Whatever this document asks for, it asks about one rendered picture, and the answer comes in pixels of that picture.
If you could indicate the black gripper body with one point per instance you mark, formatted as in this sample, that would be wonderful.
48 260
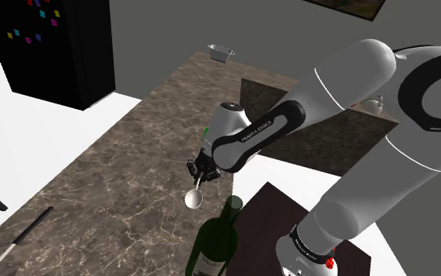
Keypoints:
204 165

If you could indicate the silver metal spoon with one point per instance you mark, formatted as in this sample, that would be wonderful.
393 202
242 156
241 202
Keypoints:
193 199

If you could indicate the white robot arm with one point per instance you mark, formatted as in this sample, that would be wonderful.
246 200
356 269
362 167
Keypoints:
357 88

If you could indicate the dark green wine bottle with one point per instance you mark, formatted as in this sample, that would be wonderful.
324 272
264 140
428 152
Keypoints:
214 241

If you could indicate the dark brown robot stand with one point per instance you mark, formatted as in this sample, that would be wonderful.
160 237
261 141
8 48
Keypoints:
266 221

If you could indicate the white teapot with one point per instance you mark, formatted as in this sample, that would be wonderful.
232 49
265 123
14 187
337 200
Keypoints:
373 106

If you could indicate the black fridge with coloured magnets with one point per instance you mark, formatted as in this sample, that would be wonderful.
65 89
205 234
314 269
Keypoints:
59 57

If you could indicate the dark framed wall picture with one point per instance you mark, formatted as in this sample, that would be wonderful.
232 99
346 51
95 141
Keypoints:
352 7

